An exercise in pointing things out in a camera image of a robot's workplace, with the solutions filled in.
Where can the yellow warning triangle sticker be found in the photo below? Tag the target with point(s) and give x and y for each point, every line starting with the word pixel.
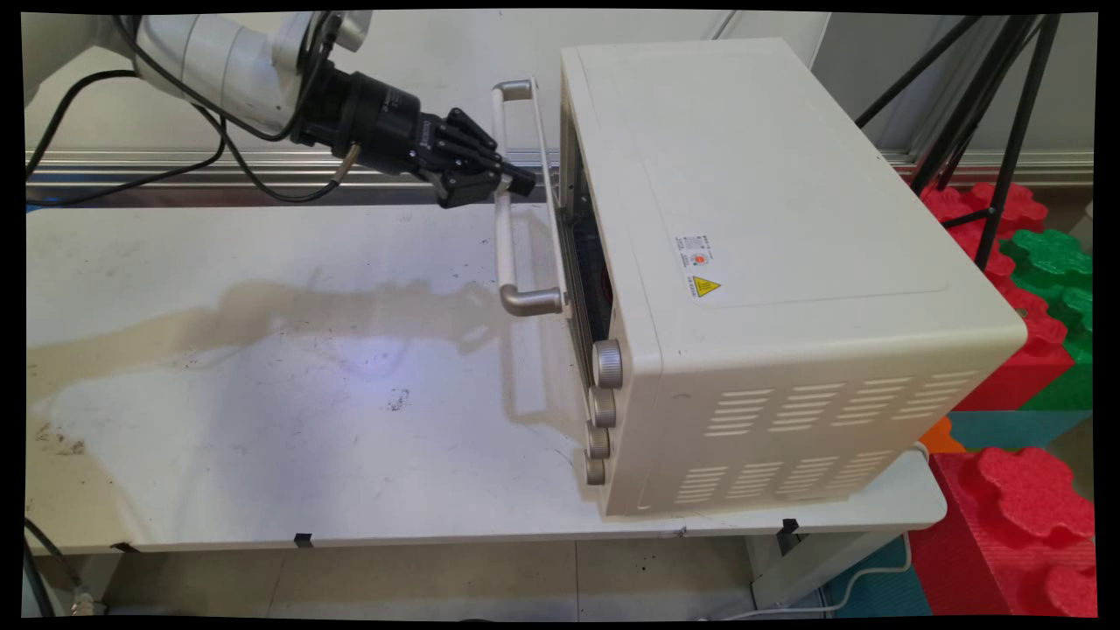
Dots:
pixel 707 287

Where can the green foam block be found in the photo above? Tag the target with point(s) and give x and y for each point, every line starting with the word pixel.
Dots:
pixel 1054 262

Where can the teal floor mat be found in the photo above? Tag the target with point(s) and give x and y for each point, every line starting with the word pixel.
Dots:
pixel 879 591

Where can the aluminium rail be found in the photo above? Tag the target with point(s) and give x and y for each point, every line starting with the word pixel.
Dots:
pixel 131 166

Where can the teal foam block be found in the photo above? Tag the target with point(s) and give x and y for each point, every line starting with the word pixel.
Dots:
pixel 1015 429

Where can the white label sticker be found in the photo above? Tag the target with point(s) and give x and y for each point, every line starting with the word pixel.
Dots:
pixel 696 254

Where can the large red foam block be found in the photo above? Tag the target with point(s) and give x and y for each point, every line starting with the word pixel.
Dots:
pixel 1024 525

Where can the black tape piece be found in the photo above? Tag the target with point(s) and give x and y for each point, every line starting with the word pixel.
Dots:
pixel 125 548
pixel 304 540
pixel 790 527

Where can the cream toaster oven body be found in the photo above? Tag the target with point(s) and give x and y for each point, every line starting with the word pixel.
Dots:
pixel 787 219

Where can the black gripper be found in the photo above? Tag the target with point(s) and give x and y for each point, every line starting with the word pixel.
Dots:
pixel 372 118

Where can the black tripod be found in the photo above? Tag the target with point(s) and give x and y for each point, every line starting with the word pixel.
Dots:
pixel 1019 114

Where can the large silver oven knob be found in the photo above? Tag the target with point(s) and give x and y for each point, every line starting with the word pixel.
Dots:
pixel 608 363

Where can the orange foam piece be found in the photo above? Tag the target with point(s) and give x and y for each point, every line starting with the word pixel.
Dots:
pixel 941 437

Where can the small silver oven knob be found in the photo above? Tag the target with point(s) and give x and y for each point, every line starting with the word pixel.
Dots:
pixel 595 471

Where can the white table leg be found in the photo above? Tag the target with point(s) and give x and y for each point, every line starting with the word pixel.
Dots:
pixel 814 564

